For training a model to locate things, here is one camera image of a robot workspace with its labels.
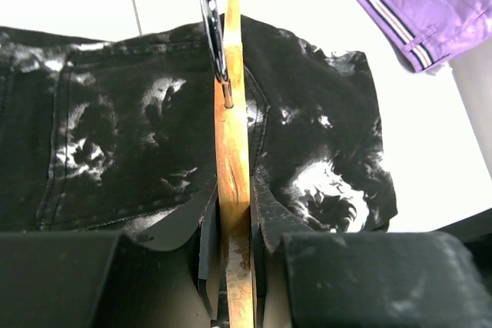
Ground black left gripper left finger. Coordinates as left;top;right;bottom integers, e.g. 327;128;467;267
135;177;219;323

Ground purple garment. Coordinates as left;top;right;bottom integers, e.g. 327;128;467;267
356;0;491;73

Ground black white patterned trousers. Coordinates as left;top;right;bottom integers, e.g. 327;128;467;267
1;17;397;233

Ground wooden hanger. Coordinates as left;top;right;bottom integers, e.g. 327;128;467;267
200;0;254;327

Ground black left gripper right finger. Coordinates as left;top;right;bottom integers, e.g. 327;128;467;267
251;174;334;327

